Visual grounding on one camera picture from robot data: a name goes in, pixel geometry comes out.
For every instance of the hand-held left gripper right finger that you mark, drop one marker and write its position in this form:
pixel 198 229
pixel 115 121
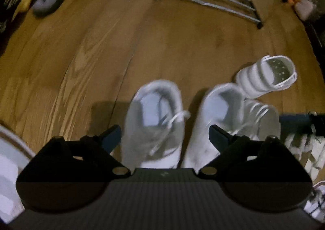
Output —
pixel 217 135

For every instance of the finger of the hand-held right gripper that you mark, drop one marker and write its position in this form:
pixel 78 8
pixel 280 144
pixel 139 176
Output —
pixel 297 119

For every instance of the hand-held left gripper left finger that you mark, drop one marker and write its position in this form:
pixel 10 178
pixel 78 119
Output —
pixel 113 135

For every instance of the white lace-up sneaker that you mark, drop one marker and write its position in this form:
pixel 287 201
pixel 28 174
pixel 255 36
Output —
pixel 215 110
pixel 152 121

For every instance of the white patterned shoe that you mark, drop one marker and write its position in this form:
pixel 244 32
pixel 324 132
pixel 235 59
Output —
pixel 306 155
pixel 317 200

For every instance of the white curved object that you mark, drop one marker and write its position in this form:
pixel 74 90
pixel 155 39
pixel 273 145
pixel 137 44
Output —
pixel 10 169

